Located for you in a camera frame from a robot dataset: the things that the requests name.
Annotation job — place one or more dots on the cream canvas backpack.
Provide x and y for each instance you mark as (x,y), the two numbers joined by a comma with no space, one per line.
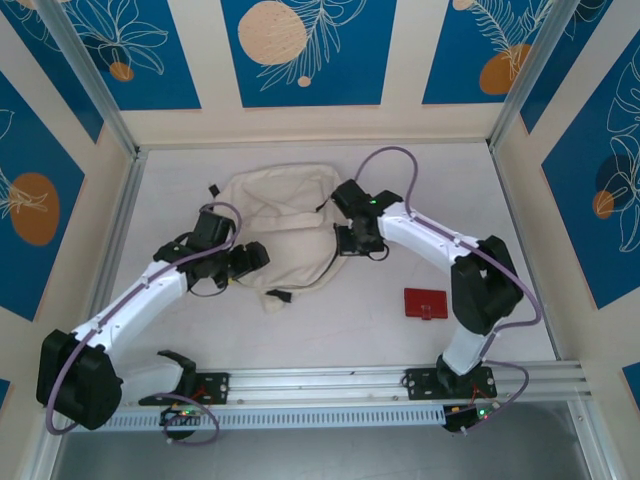
(280,200)

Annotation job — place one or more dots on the red pencil case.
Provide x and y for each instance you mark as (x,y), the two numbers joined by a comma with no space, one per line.
(425,302)

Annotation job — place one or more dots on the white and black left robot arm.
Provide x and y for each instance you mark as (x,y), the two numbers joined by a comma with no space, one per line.
(140,295)

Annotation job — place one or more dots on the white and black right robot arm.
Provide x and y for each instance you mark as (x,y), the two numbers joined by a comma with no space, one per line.
(480,290)

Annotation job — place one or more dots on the small controller board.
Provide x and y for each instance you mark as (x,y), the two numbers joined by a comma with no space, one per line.
(470,416)
(180,414)

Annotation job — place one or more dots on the grey metal panel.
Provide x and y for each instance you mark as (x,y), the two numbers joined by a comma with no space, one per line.
(320,455)

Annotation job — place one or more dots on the aluminium table side rail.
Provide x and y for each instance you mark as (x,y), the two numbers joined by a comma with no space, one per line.
(525,225)
(120,210)

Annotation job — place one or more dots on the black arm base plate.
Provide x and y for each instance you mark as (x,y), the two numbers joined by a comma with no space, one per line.
(220,385)
(420,382)

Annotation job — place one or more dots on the aluminium mounting rail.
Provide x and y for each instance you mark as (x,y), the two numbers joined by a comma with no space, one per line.
(320,385)

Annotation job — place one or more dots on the aluminium frame post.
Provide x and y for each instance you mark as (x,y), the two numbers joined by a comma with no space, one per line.
(90,75)
(525,75)

